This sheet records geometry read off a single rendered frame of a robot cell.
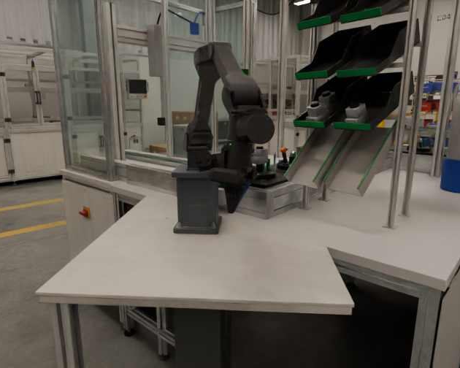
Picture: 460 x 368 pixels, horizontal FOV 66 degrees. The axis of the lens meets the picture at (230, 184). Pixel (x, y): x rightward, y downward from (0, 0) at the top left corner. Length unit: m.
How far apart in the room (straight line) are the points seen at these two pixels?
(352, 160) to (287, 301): 0.63
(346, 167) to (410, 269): 0.41
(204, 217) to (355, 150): 0.57
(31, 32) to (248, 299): 8.95
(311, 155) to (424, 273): 0.57
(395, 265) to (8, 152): 5.93
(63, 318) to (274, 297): 0.49
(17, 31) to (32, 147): 3.57
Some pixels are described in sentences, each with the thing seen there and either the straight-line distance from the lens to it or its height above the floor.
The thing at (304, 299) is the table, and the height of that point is 0.86.
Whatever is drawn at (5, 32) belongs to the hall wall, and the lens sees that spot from 9.33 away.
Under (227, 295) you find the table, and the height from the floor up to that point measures 0.86.
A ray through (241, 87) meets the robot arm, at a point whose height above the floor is 1.30.
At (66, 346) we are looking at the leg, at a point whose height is 0.71.
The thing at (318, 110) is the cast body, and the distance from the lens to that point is 1.24.
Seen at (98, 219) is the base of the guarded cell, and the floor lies 0.63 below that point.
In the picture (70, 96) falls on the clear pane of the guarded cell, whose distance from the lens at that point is 2.30.
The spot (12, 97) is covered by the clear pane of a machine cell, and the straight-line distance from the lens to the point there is 6.40.
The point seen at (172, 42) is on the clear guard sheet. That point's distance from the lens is 2.08.
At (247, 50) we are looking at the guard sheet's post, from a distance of 1.69.
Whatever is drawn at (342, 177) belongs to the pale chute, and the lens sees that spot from 1.25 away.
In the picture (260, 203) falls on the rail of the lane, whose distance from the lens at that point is 1.29.
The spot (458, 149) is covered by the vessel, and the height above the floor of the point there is 1.06.
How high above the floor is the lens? 1.27
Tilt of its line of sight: 13 degrees down
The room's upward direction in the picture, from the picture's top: straight up
